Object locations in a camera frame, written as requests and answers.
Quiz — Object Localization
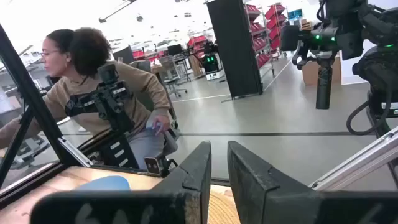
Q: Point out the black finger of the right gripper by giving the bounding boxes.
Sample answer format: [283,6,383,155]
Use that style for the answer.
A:
[279,24,301,52]

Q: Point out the black articulated device with labels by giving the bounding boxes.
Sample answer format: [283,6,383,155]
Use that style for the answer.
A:
[64,63,141,170]

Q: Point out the round woven straw placemat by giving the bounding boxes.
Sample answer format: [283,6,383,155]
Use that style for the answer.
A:
[207,189,241,224]

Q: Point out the blue storage bins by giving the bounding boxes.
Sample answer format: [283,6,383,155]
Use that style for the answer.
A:
[287,8,304,21]

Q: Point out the black partition panel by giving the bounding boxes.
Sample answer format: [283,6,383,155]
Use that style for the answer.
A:
[206,0,264,100]

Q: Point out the silver aluminium rail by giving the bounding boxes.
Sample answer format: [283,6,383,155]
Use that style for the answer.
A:
[310,126,398,191]

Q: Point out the brown cardboard box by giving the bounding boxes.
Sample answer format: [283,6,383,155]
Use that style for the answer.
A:
[301,55,342,86]

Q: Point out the grey swivel chair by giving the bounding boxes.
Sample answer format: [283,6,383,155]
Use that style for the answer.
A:
[129,60,181,178]

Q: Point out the person's hand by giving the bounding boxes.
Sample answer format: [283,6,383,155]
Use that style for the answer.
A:
[146,114,172,135]

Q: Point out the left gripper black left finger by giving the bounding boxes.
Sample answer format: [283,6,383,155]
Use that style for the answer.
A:
[30,140,213,224]

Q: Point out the black table frame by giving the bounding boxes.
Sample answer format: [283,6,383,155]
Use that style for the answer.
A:
[0,24,231,206]

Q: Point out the red bin shelf rack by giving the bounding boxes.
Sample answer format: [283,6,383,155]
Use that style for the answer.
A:
[264,2,289,58]
[244,3,276,77]

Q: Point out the black computer monitor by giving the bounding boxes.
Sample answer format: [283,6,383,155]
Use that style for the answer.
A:
[167,44,184,57]

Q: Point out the white mobile robot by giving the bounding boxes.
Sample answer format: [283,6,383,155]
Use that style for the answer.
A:
[201,40,225,81]

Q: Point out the pale blue plate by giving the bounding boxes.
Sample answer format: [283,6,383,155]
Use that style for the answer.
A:
[77,175,131,191]

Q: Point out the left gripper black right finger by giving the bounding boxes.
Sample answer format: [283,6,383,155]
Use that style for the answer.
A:
[227,140,398,224]

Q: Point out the person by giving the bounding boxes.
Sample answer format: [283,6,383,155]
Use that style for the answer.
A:
[0,27,175,170]

